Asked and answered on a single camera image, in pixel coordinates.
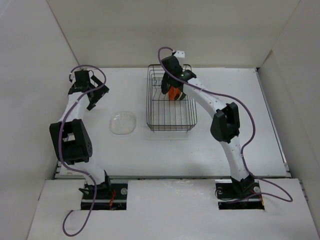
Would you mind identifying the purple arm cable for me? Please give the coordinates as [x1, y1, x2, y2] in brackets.
[61, 64, 108, 237]
[157, 46, 293, 203]

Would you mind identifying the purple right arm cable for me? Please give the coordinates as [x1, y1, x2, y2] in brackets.
[157, 46, 293, 203]

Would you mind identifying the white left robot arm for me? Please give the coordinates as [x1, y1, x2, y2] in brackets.
[49, 70, 112, 199]

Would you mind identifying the grey wire dish rack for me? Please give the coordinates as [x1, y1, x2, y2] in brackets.
[145, 64, 198, 132]

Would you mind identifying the clear textured glass plate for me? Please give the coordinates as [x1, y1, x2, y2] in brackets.
[109, 111, 137, 135]

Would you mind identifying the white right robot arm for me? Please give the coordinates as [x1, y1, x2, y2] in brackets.
[160, 55, 255, 198]

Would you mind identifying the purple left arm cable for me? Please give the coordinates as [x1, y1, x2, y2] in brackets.
[61, 64, 108, 237]

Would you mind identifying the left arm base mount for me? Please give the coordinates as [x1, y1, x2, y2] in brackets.
[78, 180, 128, 211]

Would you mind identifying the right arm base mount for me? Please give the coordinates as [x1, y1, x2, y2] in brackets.
[214, 179, 265, 210]

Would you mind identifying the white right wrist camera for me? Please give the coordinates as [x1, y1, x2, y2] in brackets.
[172, 50, 186, 61]

